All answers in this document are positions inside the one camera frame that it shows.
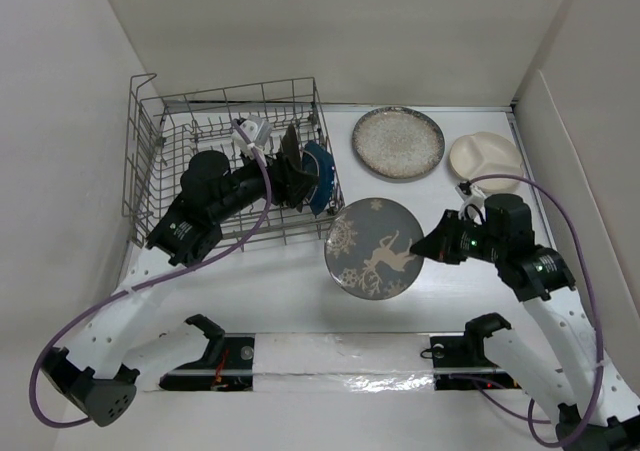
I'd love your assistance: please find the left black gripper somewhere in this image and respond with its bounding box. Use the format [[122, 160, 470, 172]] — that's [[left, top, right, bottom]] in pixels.
[[211, 144, 318, 224]]

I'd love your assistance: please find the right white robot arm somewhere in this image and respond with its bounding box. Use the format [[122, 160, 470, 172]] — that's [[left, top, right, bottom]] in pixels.
[[411, 194, 639, 450]]

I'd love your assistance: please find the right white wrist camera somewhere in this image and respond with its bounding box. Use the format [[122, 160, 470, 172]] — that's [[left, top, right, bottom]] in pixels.
[[456, 181, 486, 220]]

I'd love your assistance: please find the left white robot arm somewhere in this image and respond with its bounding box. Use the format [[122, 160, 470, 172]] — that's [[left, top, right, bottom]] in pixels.
[[32, 151, 320, 427]]

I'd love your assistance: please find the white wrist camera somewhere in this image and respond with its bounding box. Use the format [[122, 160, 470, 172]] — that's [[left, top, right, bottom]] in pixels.
[[456, 181, 486, 220], [231, 115, 273, 159]]

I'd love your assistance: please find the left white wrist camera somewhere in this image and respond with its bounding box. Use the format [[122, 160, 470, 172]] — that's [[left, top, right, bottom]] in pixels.
[[231, 115, 273, 159]]

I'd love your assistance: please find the grey deer pattern plate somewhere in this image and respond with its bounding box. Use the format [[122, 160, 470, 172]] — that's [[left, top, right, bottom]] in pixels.
[[324, 197, 424, 301]]

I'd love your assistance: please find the purple cable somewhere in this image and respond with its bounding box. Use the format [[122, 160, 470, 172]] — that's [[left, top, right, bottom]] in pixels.
[[28, 123, 274, 430], [457, 173, 606, 447]]

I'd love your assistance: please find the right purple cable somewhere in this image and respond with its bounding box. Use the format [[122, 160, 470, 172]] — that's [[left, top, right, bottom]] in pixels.
[[457, 173, 606, 447]]

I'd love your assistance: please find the cream plate brown rim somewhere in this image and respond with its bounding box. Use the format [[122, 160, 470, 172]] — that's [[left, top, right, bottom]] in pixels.
[[280, 123, 304, 212]]

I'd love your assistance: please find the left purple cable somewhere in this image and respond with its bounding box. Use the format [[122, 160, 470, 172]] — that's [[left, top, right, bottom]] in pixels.
[[28, 123, 274, 430]]

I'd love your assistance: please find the blue leaf shaped plate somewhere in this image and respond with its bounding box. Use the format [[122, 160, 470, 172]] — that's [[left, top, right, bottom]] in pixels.
[[301, 141, 335, 216]]

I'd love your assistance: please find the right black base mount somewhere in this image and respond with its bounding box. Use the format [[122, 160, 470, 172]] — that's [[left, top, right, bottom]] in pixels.
[[420, 313, 520, 391]]

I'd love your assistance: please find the cream divided dish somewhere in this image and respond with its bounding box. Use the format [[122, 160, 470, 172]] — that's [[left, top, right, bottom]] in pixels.
[[449, 132, 524, 181]]

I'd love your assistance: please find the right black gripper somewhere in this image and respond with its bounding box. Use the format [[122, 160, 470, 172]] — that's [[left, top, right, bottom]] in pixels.
[[409, 209, 505, 265]]

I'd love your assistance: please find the speckled round plate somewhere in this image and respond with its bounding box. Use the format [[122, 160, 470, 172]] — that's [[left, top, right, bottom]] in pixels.
[[351, 106, 446, 180]]

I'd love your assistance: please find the grey wire dish rack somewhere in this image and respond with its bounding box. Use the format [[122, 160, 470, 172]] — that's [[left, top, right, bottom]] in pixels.
[[121, 73, 333, 247]]

